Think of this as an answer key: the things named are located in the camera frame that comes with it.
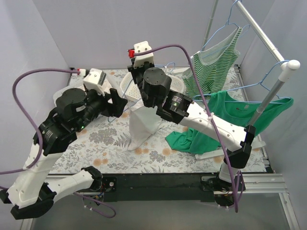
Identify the white tank top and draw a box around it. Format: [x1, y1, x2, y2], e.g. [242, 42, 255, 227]
[128, 100, 162, 150]

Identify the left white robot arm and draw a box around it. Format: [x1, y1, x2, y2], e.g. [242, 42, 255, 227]
[0, 88, 128, 220]

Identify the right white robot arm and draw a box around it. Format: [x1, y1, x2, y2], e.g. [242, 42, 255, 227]
[127, 62, 256, 191]

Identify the blue hanger with green top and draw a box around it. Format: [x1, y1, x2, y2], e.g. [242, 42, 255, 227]
[192, 59, 290, 104]

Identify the green striped tank top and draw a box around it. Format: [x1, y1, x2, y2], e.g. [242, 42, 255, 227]
[192, 30, 241, 94]

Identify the solid green tank top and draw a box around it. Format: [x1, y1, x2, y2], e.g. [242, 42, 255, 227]
[165, 91, 294, 154]

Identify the blue hanger with striped top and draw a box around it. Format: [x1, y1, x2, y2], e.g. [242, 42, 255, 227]
[190, 0, 250, 60]

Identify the oval white laundry basket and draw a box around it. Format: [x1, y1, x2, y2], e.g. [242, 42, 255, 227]
[119, 72, 185, 102]

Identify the rectangular white laundry basket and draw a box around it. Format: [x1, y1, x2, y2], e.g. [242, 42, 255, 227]
[53, 73, 123, 104]

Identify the floral table mat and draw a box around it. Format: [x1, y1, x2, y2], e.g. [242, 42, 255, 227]
[45, 68, 267, 173]

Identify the silver clothes rack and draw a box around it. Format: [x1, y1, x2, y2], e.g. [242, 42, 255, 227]
[195, 0, 301, 160]

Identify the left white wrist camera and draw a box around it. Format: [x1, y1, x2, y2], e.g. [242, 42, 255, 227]
[83, 68, 106, 95]

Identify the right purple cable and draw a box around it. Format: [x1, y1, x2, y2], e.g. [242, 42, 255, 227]
[134, 45, 245, 213]

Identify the purple cable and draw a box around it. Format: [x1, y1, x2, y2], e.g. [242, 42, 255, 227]
[134, 45, 245, 213]
[0, 68, 117, 219]

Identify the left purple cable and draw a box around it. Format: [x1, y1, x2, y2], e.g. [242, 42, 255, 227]
[0, 68, 117, 219]

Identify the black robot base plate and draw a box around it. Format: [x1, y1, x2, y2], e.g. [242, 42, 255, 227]
[81, 172, 240, 207]

